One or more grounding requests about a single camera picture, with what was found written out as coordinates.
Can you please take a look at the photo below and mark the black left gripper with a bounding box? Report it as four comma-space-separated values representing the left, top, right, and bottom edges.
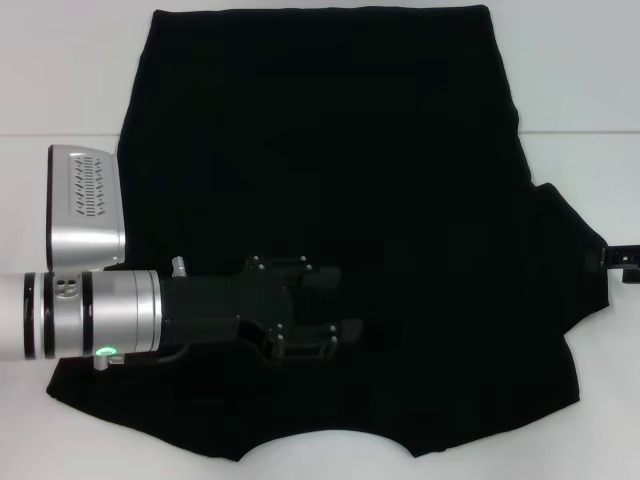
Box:
160, 254, 364, 362

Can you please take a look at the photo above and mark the left arm cable with connectors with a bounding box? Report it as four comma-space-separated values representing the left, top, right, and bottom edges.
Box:
94, 256, 194, 372

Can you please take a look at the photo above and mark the black shirt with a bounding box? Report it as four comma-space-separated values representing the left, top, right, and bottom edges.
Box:
44, 4, 614, 449

